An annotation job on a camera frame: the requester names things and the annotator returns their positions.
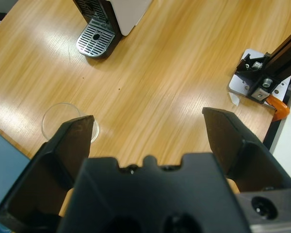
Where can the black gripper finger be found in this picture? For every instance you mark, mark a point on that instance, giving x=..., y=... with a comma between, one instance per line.
x=51, y=170
x=247, y=160

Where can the clear drinking glass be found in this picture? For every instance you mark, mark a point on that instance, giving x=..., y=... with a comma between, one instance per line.
x=55, y=116

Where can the white capsule coffee machine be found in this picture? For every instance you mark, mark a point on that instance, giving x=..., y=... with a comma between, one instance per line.
x=128, y=14

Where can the teal plastic tray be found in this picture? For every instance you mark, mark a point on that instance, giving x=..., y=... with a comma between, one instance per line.
x=4, y=165

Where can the orange clamp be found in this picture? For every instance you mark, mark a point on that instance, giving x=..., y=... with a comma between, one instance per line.
x=281, y=108

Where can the white paper scrap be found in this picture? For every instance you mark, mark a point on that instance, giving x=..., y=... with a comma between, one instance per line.
x=234, y=99

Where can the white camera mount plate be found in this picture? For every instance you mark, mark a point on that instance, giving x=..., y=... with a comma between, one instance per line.
x=237, y=82

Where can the dark camera mount post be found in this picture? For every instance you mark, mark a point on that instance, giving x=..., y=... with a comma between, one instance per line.
x=283, y=63

